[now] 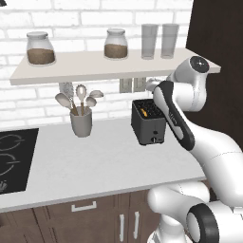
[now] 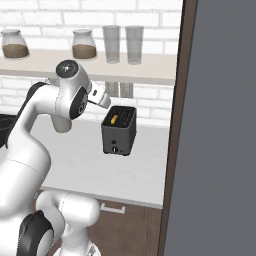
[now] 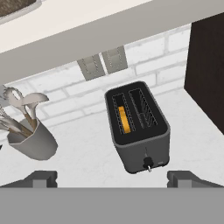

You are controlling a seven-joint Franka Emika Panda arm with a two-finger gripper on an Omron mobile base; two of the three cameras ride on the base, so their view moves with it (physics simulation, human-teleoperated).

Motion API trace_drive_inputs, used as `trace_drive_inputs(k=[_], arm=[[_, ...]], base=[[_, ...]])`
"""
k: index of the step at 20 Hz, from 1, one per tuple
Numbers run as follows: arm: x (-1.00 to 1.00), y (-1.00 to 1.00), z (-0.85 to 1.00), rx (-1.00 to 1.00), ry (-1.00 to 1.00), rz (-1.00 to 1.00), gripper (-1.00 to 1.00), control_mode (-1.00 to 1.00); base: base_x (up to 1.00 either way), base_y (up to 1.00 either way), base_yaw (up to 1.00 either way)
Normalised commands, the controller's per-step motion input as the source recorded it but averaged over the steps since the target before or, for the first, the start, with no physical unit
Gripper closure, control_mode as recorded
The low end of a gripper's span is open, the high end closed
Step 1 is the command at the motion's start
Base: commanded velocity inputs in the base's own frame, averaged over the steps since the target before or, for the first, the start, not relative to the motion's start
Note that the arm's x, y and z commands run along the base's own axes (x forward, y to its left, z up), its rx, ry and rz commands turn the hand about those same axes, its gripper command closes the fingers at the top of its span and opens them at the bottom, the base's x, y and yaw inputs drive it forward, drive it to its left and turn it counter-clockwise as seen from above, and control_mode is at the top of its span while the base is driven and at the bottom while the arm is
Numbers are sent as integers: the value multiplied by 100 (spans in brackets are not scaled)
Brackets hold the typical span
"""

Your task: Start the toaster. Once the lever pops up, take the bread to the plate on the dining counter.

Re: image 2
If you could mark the dark toaster lever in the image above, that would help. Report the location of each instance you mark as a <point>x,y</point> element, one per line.
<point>114,141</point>

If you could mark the clear drinking glass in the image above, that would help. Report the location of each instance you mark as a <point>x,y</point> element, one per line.
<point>134,46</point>
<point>111,45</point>

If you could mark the brown side panel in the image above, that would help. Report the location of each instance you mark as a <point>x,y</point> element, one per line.
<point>178,100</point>

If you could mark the brown drawer front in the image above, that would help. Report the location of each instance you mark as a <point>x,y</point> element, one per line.
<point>133,230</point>

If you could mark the beige wall shelf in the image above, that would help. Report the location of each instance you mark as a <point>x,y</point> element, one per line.
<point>140,71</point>

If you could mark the glass jar with brown contents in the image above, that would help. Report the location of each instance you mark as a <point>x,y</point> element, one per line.
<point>84,47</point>
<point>14,46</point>

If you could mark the grey fridge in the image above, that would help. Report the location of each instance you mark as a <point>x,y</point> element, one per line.
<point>220,133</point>

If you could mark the dark grey toaster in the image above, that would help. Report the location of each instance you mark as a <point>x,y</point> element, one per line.
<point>117,136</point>

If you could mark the grey wall outlet plate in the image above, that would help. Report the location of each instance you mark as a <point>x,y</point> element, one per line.
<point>126,90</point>
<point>112,88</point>

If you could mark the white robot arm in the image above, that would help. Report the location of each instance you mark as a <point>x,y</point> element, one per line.
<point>23,166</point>

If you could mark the orange bread slice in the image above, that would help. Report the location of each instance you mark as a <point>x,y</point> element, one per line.
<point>114,119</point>

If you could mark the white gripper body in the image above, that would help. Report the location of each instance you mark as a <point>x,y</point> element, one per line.
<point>104,100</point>

